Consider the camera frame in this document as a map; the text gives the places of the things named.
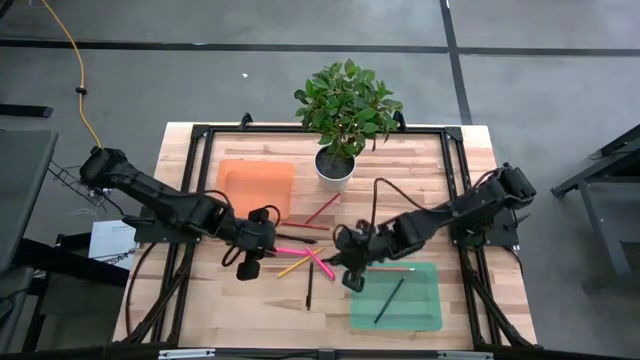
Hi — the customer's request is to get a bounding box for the green translucent tray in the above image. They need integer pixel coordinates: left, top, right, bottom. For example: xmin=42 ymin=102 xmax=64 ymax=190
xmin=349 ymin=260 xmax=444 ymax=333

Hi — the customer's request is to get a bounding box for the red pencil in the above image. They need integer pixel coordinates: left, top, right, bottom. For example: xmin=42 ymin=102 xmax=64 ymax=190
xmin=281 ymin=221 xmax=332 ymax=232
xmin=304 ymin=191 xmax=342 ymax=225

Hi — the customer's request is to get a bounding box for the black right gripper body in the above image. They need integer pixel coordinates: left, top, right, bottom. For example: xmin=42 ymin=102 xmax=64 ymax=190
xmin=332 ymin=219 xmax=401 ymax=295

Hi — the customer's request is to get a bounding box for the silver bracket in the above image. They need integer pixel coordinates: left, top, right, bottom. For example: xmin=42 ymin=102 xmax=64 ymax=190
xmin=436 ymin=350 xmax=495 ymax=360
xmin=157 ymin=348 xmax=217 ymax=360

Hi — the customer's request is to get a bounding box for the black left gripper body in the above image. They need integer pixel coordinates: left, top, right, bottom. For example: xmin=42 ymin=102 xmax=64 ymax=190
xmin=232 ymin=206 xmax=274 ymax=282

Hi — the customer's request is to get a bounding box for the dark desk frame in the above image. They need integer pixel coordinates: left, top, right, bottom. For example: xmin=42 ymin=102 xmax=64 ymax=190
xmin=549 ymin=122 xmax=640 ymax=281

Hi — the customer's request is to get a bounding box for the white paper sheet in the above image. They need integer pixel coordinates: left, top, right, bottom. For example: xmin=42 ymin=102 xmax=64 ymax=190
xmin=88 ymin=218 xmax=139 ymax=271

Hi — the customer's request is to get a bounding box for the black aluminium rig frame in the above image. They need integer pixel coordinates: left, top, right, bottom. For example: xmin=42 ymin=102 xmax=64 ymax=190
xmin=112 ymin=112 xmax=539 ymax=354

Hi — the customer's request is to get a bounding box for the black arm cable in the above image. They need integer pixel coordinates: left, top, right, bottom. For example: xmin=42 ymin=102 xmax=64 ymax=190
xmin=221 ymin=203 xmax=283 ymax=269
xmin=369 ymin=176 xmax=454 ymax=231

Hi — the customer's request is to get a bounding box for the dark pencil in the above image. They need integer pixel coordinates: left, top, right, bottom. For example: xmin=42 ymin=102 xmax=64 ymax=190
xmin=372 ymin=276 xmax=407 ymax=325

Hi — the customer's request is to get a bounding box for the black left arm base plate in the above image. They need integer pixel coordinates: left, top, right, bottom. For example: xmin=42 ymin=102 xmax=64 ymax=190
xmin=133 ymin=204 xmax=205 ymax=246

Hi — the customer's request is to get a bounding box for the yellow hanging cable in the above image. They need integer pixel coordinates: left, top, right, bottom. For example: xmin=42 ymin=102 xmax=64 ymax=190
xmin=41 ymin=0 xmax=105 ymax=150

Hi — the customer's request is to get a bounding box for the black floor strip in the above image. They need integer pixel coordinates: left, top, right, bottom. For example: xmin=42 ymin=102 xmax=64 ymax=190
xmin=0 ymin=102 xmax=55 ymax=119

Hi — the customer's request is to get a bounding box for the yellow pencil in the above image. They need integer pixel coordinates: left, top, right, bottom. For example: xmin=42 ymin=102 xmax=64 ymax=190
xmin=276 ymin=247 xmax=326 ymax=279

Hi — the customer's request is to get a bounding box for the potted plant white pot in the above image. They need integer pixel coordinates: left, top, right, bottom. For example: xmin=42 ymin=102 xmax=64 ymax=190
xmin=293 ymin=58 xmax=405 ymax=193

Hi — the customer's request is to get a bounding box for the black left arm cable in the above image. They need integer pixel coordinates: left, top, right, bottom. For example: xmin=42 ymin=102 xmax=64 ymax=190
xmin=221 ymin=203 xmax=283 ymax=269

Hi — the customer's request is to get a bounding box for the black floor cable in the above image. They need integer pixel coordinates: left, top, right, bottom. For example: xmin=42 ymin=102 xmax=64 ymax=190
xmin=123 ymin=241 xmax=151 ymax=337

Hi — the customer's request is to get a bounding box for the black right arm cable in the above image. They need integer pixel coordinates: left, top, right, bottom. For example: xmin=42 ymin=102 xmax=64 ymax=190
xmin=369 ymin=176 xmax=454 ymax=231

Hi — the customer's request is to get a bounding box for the grey desk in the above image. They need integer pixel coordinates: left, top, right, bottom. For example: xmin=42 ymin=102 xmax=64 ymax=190
xmin=0 ymin=128 xmax=59 ymax=274

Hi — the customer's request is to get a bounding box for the orange translucent tray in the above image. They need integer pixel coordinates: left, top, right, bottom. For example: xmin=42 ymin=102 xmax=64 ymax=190
xmin=216 ymin=158 xmax=297 ymax=221

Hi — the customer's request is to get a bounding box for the black wire cable basket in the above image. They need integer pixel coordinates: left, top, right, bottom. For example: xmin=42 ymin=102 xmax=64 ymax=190
xmin=46 ymin=158 xmax=110 ymax=207

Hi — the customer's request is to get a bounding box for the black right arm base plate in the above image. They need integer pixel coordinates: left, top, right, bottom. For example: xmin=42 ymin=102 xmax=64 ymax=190
xmin=451 ymin=209 xmax=522 ymax=250

